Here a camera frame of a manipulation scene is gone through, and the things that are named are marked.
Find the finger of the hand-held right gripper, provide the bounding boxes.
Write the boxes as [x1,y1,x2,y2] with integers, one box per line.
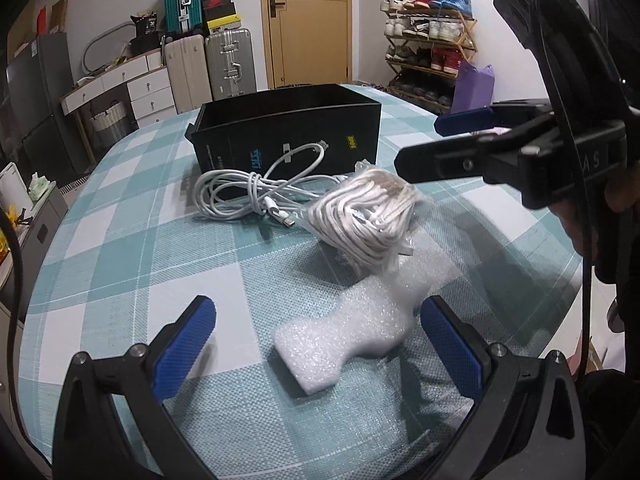
[393,126,532,186]
[435,99,554,137]

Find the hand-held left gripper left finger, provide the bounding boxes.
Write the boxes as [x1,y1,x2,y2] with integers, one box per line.
[52,296,217,480]

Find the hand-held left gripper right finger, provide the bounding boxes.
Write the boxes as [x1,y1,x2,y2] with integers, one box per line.
[421,296,586,480]

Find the white rope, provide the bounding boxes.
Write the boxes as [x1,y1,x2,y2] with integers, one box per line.
[304,159,437,277]

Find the white foam piece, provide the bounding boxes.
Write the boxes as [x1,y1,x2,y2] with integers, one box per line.
[273,264,442,397]

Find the black cardboard box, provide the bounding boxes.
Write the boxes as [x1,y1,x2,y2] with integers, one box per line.
[184,83,384,187]

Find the person's right hand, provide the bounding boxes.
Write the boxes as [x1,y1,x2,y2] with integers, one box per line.
[606,157,634,213]

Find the purple bag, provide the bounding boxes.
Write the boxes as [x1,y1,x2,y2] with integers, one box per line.
[449,59,496,116]

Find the wooden shoe rack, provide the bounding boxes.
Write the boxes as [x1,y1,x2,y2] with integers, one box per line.
[379,0,479,114]

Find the collection of assorted shoes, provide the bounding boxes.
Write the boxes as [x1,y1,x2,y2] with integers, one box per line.
[380,0,473,108]

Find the grey sideboard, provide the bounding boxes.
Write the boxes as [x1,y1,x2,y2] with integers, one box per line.
[0,187,70,301]

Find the wooden door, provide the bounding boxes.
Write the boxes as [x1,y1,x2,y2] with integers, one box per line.
[258,0,354,91]

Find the yellow packaged goods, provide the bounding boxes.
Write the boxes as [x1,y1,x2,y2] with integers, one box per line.
[0,204,29,261]

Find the pale green tissue pack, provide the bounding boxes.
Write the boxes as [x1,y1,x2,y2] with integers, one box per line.
[27,172,54,201]

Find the white laundry basket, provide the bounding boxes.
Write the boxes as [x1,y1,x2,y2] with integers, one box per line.
[89,101,126,149]

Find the white air purifier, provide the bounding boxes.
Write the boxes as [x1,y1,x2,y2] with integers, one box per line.
[0,162,29,211]

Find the silver suitcase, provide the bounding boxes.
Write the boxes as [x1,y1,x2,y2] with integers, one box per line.
[204,26,259,102]

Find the white drawer desk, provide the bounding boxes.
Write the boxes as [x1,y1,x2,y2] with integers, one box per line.
[60,52,177,126]

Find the beige suitcase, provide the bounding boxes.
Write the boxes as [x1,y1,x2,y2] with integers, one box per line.
[164,35,210,115]

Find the grey refrigerator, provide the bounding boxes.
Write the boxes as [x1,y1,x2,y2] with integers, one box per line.
[4,32,89,181]

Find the teal suitcase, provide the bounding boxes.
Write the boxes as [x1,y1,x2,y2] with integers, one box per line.
[163,0,205,37]

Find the oval mirror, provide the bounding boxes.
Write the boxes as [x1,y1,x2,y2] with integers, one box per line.
[82,20,136,76]

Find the black paper bag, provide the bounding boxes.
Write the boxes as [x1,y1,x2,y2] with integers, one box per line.
[130,13,160,41]

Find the small cardboard box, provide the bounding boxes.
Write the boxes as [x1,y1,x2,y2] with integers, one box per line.
[49,0,70,34]

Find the large cardboard sheet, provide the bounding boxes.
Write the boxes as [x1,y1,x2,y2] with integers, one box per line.
[7,0,39,56]

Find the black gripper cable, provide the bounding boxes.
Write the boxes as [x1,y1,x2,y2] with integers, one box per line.
[531,0,602,372]

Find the white charging cable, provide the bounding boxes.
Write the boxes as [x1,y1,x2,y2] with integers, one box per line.
[192,140,352,232]

